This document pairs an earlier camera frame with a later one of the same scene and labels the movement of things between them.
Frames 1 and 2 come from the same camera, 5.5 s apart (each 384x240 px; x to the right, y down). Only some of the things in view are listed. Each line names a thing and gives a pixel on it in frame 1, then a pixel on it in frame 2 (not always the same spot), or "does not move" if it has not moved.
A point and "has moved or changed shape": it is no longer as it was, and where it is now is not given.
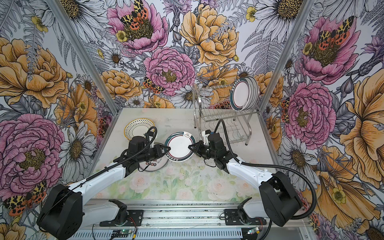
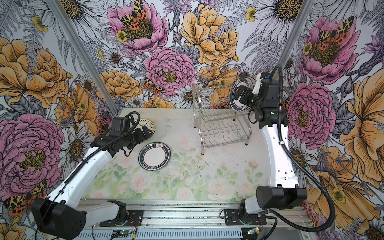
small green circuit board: [120, 233] does not move
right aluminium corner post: [302, 17] does not move
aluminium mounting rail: [217, 219] does not move
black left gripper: [159, 148] to [141, 136]
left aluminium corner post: [59, 9] does not move
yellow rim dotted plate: [137, 127] does not move
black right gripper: [197, 147] to [248, 91]
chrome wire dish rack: [212, 105] does not move
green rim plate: [179, 142] has moved or changed shape
